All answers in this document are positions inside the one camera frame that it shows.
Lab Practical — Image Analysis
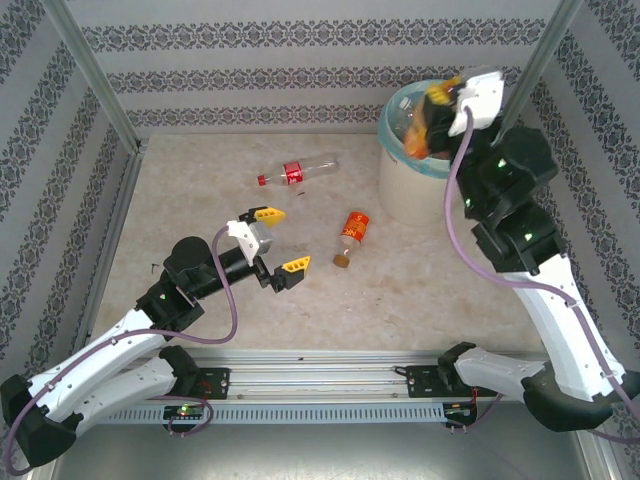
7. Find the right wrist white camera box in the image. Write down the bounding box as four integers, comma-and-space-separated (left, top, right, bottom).
446, 67, 506, 137

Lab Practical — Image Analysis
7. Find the orange juice bottle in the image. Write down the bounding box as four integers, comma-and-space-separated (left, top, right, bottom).
402, 110, 432, 160

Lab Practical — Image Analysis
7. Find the white plastic waste bin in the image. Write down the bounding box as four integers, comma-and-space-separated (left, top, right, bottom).
378, 144, 466, 227

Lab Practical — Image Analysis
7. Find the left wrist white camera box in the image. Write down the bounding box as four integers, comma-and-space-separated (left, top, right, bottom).
227, 219, 275, 264

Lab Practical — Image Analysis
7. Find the aluminium frame post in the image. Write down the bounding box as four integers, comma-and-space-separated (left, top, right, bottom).
42, 0, 144, 151
502, 0, 584, 136

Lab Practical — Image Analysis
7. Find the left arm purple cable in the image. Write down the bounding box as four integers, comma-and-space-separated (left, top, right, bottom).
3, 225, 239, 475

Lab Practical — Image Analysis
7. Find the long clear cola bottle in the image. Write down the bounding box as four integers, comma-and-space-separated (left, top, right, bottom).
257, 153, 340, 187

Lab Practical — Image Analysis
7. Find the white bin with blue liner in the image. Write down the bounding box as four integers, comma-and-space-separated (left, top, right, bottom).
377, 82, 501, 179

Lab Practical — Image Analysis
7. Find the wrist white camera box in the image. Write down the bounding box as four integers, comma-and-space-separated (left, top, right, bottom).
446, 67, 506, 137
227, 219, 275, 264

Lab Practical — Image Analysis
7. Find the aluminium mounting rail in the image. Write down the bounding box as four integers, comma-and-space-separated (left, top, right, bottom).
47, 347, 596, 401

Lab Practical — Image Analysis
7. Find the aluminium side rail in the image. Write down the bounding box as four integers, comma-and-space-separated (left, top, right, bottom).
67, 142, 149, 364

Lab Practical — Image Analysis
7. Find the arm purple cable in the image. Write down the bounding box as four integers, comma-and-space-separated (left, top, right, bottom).
444, 104, 640, 446
3, 225, 239, 475

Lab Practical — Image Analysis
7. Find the white slotted cable duct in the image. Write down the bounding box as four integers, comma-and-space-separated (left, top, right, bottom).
67, 403, 446, 425

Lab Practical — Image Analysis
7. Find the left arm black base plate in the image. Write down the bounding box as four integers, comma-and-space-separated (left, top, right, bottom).
192, 367, 231, 400

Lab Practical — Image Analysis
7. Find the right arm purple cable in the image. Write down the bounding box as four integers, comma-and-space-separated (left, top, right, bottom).
444, 104, 640, 446

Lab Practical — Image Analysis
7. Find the clear bottle orange NFC label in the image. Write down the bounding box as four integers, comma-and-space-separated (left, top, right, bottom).
333, 209, 371, 270

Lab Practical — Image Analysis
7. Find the grey metal plate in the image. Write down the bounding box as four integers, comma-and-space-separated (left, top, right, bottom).
49, 422, 604, 480

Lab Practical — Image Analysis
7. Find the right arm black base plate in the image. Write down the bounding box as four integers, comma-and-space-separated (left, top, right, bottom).
404, 364, 499, 399

